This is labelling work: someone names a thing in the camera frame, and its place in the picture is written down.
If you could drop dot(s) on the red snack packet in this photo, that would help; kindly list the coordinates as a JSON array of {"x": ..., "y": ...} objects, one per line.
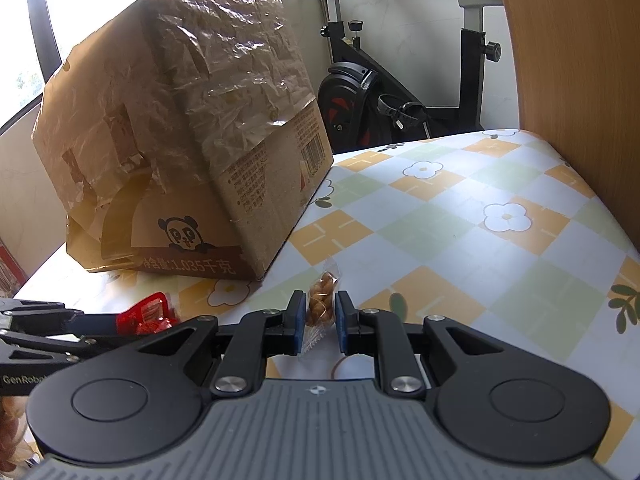
[{"x": 145, "y": 312}]

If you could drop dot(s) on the brown cardboard box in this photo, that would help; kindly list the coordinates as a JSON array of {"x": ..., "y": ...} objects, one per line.
[{"x": 175, "y": 110}]

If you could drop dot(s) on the black exercise bike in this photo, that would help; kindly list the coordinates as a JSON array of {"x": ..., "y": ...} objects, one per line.
[{"x": 345, "y": 95}]

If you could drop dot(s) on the black window frame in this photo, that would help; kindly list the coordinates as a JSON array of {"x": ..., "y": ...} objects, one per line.
[{"x": 42, "y": 35}]

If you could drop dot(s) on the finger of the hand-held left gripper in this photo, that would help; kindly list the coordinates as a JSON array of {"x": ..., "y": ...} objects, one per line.
[
  {"x": 50, "y": 349},
  {"x": 40, "y": 316}
]

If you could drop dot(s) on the floral checked tablecloth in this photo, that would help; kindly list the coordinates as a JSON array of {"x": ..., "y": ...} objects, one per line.
[{"x": 450, "y": 235}]

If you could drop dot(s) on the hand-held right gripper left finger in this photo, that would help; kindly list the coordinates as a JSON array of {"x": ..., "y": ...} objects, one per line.
[{"x": 299, "y": 317}]

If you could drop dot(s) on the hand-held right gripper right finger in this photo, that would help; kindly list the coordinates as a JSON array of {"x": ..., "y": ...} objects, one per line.
[{"x": 342, "y": 317}]

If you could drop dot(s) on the red printed cloth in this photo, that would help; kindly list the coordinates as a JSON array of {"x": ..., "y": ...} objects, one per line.
[{"x": 11, "y": 265}]

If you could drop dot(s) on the clear nut packet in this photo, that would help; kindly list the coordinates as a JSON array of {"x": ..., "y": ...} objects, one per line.
[{"x": 320, "y": 300}]

